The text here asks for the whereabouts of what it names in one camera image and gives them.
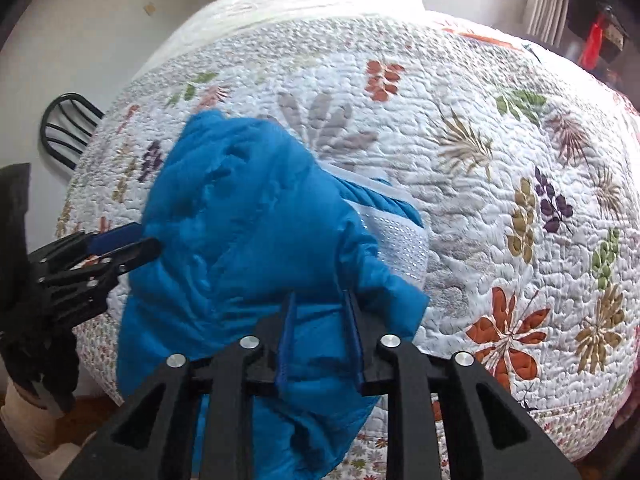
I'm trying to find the black spindle-back chair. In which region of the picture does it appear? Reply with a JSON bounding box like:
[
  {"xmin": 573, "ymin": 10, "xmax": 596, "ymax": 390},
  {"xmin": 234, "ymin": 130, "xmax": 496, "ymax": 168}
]
[{"xmin": 40, "ymin": 92, "xmax": 106, "ymax": 171}]

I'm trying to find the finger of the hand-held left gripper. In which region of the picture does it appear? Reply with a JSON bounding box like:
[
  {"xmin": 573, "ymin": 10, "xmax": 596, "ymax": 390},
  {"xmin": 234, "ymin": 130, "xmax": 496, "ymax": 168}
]
[
  {"xmin": 75, "ymin": 221, "xmax": 144, "ymax": 257},
  {"xmin": 97, "ymin": 236, "xmax": 164, "ymax": 277}
]

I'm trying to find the white floral quilt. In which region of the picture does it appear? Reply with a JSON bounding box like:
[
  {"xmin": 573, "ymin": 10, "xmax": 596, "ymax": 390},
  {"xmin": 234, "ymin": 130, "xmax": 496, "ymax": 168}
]
[{"xmin": 55, "ymin": 10, "xmax": 640, "ymax": 480}]

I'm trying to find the blue jacket with white trim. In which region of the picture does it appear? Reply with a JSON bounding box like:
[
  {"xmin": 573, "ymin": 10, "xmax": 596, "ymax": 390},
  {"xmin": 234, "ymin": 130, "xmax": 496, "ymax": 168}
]
[{"xmin": 116, "ymin": 110, "xmax": 432, "ymax": 480}]

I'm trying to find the person's left forearm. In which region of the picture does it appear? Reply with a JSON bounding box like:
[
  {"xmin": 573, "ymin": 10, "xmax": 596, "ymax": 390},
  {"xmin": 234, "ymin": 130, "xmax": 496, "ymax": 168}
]
[{"xmin": 0, "ymin": 375, "xmax": 67, "ymax": 461}]

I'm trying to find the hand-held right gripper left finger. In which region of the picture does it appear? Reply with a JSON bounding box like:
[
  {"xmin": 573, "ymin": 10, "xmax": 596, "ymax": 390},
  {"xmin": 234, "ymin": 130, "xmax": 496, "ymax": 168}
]
[{"xmin": 60, "ymin": 290, "xmax": 301, "ymax": 480}]

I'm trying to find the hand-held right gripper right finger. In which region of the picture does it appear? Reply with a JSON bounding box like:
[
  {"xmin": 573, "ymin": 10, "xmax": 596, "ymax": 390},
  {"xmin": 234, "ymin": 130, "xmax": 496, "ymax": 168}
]
[{"xmin": 342, "ymin": 287, "xmax": 583, "ymax": 480}]

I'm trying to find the black object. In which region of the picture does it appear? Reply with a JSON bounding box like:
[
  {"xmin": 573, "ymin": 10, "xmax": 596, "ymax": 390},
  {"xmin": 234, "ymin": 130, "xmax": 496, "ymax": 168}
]
[{"xmin": 565, "ymin": 0, "xmax": 632, "ymax": 63}]

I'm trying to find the red object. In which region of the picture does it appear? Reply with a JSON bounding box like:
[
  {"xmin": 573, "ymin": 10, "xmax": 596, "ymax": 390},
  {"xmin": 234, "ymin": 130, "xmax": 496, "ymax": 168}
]
[{"xmin": 580, "ymin": 19, "xmax": 607, "ymax": 69}]

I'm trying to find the white pillow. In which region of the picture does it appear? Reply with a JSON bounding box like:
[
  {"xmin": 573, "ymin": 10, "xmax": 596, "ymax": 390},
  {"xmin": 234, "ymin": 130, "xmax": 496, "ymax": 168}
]
[{"xmin": 165, "ymin": 0, "xmax": 427, "ymax": 58}]

